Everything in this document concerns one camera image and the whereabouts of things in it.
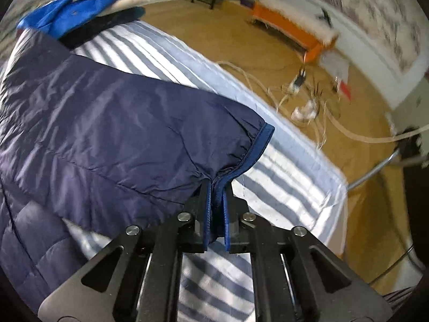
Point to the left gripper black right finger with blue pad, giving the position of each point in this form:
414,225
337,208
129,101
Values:
295,276

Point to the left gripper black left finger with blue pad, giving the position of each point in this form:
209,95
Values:
136,277

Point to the navy puffer jacket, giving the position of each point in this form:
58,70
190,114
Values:
86,143

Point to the blue white striped mattress pad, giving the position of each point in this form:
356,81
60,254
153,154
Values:
292,183

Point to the orange bench with white cover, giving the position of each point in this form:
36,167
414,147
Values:
309,32

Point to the bright blue garment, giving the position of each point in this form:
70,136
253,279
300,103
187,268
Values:
59,17

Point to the cream folded garment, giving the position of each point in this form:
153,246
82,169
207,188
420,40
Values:
121,5

